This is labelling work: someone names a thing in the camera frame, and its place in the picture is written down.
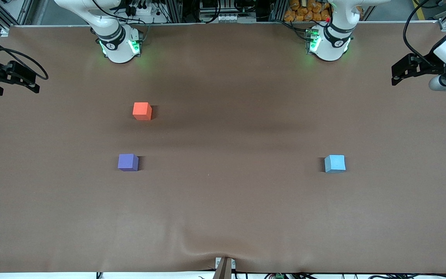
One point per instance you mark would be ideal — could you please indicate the light blue foam block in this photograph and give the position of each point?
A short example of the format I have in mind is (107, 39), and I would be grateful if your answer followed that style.
(335, 163)

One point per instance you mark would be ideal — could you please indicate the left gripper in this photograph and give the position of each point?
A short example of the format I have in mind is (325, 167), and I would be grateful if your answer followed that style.
(431, 63)

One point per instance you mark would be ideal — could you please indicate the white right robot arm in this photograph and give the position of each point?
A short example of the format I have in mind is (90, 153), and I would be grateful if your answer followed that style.
(118, 48)

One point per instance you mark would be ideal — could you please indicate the brown table mat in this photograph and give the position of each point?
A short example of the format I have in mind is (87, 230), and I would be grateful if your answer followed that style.
(223, 213)

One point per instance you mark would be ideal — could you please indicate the white power strip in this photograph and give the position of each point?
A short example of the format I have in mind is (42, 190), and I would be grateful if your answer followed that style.
(143, 10)

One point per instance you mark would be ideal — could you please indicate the white terminal block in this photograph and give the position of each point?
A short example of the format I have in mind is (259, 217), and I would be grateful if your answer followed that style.
(232, 17)

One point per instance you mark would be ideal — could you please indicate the purple foam block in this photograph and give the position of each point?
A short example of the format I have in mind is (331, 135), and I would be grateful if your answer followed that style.
(127, 162)

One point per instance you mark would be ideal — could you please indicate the orange foam block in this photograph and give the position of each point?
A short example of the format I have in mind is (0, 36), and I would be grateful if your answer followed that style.
(142, 110)

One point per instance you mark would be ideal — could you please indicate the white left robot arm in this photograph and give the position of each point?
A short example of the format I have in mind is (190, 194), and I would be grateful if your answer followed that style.
(331, 46)

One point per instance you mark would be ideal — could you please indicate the bag of orange items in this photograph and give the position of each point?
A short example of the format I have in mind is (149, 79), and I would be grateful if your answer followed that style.
(306, 11)

